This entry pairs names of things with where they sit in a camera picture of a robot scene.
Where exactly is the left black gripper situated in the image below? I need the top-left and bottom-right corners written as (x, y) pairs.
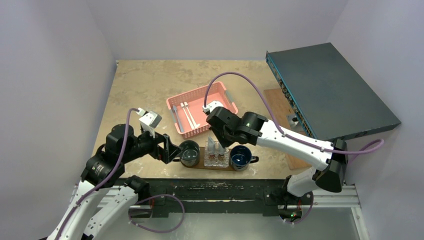
top-left (121, 125), bottom-right (183, 163)

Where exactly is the white red-capped toothpaste tube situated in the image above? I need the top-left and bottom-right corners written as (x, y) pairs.
top-left (205, 136), bottom-right (216, 159)

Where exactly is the dark green enamel mug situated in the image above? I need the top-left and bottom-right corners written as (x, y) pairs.
top-left (173, 140), bottom-right (200, 167)

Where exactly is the clear plastic holder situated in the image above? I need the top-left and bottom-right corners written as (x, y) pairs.
top-left (203, 141), bottom-right (230, 169)

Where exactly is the blue enamel mug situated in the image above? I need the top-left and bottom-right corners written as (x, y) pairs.
top-left (229, 145), bottom-right (260, 172)

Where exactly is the oval wooden tray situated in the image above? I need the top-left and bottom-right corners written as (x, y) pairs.
top-left (185, 146), bottom-right (235, 172)

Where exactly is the pink plastic basket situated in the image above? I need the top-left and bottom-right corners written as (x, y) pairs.
top-left (165, 80), bottom-right (239, 140)

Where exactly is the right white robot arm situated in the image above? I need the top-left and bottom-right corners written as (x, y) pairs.
top-left (203, 106), bottom-right (347, 204)

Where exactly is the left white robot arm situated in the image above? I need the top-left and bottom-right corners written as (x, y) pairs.
top-left (47, 124), bottom-right (182, 240)

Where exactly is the wooden board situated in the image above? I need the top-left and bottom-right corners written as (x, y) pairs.
top-left (263, 88), bottom-right (311, 170)

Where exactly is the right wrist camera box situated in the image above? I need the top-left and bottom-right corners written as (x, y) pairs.
top-left (202, 100), bottom-right (224, 115)

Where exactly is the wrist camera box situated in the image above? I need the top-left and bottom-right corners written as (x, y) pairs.
top-left (137, 107), bottom-right (162, 139)
top-left (202, 100), bottom-right (224, 115)

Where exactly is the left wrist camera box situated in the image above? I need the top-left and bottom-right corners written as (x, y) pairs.
top-left (137, 107), bottom-right (162, 139)

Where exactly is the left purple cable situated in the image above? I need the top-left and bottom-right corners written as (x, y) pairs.
top-left (54, 107), bottom-right (186, 240)

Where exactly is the purple cable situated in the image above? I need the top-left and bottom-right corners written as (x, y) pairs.
top-left (202, 71), bottom-right (386, 226)
top-left (54, 107), bottom-right (186, 240)

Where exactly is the black aluminium base frame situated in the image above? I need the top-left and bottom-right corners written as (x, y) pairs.
top-left (74, 176), bottom-right (362, 220)

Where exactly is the metal bracket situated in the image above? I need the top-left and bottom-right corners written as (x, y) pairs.
top-left (286, 113), bottom-right (304, 133)

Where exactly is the dark network switch box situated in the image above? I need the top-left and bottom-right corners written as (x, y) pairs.
top-left (265, 42), bottom-right (401, 141)

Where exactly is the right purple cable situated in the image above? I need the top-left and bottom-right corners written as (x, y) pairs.
top-left (202, 71), bottom-right (386, 226)

